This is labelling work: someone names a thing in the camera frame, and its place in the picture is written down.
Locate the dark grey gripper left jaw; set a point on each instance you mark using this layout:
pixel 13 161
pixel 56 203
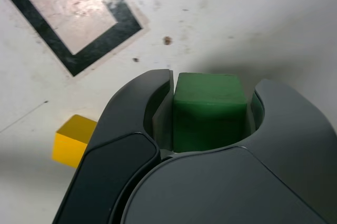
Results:
pixel 118 139

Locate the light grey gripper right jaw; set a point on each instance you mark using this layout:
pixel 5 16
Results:
pixel 223 195

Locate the yellow cube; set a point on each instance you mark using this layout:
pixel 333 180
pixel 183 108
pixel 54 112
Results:
pixel 68 147

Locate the green cube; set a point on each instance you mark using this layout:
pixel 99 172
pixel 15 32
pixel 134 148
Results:
pixel 208 118

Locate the black tape square outline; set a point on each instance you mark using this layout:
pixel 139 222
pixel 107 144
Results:
pixel 47 37

